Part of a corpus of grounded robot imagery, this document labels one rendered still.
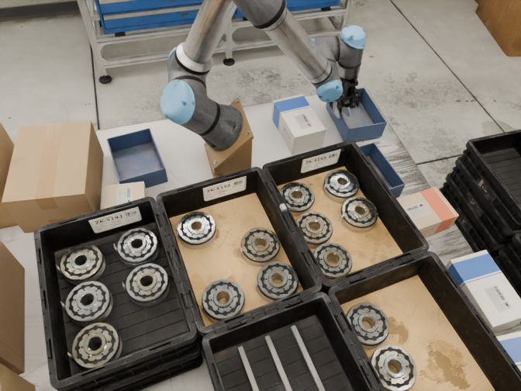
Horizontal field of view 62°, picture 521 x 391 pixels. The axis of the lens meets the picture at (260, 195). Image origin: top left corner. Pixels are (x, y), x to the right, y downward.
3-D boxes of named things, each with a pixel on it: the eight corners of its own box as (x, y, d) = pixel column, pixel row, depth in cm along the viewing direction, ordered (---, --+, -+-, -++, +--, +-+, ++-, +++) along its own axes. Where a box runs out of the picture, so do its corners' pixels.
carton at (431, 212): (407, 243, 134) (415, 230, 128) (387, 213, 141) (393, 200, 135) (449, 228, 138) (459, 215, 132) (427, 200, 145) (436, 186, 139)
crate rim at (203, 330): (155, 199, 115) (153, 194, 113) (259, 170, 122) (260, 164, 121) (200, 340, 93) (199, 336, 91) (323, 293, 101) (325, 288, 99)
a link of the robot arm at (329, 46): (306, 60, 126) (343, 56, 126) (301, 32, 131) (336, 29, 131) (305, 78, 133) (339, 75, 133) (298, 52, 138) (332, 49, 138)
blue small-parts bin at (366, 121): (325, 106, 168) (328, 92, 163) (360, 101, 172) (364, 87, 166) (345, 143, 157) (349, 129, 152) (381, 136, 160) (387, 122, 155)
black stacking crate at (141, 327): (50, 253, 115) (34, 230, 106) (160, 220, 122) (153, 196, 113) (70, 403, 93) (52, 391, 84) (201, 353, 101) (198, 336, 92)
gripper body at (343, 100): (337, 112, 148) (342, 84, 138) (329, 96, 152) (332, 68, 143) (358, 108, 148) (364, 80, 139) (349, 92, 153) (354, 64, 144)
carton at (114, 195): (110, 200, 139) (104, 185, 133) (147, 195, 141) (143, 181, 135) (109, 242, 130) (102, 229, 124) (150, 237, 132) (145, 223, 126)
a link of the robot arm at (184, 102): (191, 140, 134) (156, 122, 125) (190, 107, 140) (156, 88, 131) (219, 122, 128) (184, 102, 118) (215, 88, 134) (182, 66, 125)
